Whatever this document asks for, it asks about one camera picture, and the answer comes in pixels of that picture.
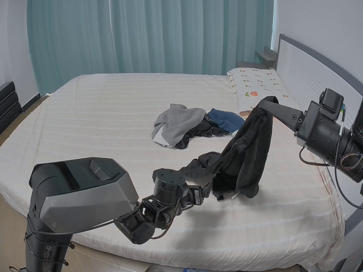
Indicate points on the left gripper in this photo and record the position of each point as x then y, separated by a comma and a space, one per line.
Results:
195, 195

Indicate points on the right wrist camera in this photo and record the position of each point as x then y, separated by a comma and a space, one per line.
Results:
330, 100

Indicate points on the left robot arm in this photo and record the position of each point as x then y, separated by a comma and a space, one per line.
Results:
71, 185

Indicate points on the blue-green curtain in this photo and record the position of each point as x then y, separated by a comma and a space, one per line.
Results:
184, 24
71, 38

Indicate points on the grey bedside table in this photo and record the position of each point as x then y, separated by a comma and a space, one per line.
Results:
268, 56

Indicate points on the black shiny garment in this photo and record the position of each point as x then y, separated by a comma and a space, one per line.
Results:
198, 132

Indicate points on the black T-shirt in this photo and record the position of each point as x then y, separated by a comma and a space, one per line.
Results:
249, 151

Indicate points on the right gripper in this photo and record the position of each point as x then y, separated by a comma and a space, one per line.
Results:
320, 134

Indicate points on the white printed pillow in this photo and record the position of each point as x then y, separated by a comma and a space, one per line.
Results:
261, 81

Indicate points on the bed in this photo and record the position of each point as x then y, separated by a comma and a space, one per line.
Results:
113, 109

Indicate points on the white garment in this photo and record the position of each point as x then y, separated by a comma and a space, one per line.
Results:
160, 140

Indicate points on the dark blue garment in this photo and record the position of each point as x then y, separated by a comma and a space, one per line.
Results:
227, 120

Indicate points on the grey garment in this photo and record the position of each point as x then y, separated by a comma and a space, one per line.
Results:
178, 120

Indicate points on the black chest of drawers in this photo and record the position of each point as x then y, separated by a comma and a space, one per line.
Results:
8, 103

